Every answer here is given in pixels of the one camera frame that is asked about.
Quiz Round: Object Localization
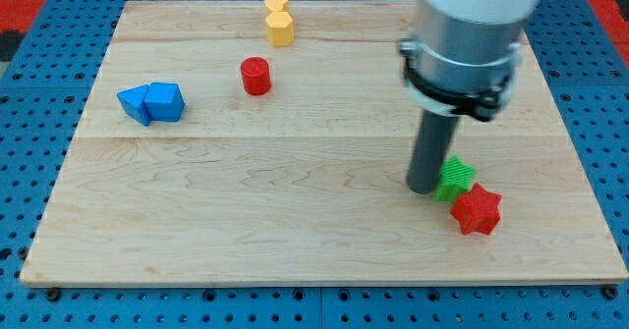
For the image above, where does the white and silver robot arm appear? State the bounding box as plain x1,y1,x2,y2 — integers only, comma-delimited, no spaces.
399,0,540,121

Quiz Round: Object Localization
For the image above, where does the green star block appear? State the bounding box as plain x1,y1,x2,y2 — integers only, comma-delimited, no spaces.
433,156,477,202

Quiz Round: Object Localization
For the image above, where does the red star block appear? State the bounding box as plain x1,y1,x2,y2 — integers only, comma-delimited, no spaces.
450,183,502,235

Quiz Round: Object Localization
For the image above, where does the red cylinder block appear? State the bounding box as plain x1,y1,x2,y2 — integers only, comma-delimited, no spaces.
240,57,271,95

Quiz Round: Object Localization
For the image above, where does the wooden board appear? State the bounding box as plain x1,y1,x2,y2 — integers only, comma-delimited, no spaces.
20,1,628,288

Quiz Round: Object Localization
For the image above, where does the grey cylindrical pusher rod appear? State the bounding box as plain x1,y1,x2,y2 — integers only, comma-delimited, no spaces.
406,110,459,194

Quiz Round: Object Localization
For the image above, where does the front yellow hexagon block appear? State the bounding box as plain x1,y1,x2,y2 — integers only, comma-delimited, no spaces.
265,12,295,47

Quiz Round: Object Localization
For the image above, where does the yellow hexagon block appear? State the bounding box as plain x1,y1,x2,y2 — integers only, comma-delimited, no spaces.
264,0,290,14
265,12,295,47

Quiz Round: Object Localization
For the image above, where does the rear yellow hexagon block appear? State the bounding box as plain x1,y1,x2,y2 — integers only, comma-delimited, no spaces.
264,0,290,14

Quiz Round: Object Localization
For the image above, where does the blue cube block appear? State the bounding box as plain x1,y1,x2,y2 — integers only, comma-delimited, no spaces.
143,82,185,122

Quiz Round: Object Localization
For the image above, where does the blue triangle block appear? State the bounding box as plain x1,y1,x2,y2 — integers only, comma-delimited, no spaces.
117,84,151,126

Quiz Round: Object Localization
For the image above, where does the black cable clamp ring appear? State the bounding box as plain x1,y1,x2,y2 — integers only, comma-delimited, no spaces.
398,38,522,123

